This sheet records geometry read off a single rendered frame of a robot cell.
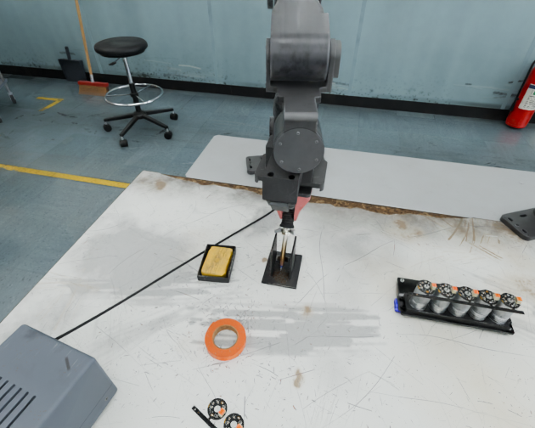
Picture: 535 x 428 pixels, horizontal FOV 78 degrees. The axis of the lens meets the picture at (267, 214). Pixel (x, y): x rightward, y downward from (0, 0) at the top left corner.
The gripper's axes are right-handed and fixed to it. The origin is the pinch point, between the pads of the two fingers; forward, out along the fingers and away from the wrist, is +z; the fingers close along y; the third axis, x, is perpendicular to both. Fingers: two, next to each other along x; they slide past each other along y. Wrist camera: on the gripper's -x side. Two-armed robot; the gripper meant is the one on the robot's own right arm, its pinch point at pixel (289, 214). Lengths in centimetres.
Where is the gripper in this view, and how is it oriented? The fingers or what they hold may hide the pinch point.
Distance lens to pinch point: 55.4
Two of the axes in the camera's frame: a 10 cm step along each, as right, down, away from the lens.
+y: 9.8, 1.5, -1.6
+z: -0.1, 7.6, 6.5
